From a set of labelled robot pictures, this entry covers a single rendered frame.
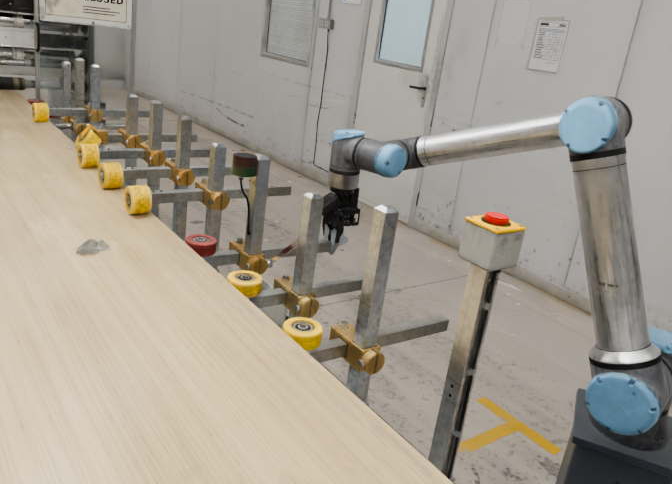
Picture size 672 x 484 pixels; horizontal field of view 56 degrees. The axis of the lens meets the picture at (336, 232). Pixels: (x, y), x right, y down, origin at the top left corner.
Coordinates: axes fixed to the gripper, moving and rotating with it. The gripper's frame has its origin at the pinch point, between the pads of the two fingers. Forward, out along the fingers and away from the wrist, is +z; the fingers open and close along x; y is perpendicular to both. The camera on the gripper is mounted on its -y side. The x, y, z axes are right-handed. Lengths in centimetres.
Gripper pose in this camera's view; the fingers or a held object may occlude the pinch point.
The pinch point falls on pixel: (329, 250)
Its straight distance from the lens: 189.5
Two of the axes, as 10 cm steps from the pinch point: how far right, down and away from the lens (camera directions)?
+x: -5.7, -3.4, 7.5
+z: -1.1, 9.4, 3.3
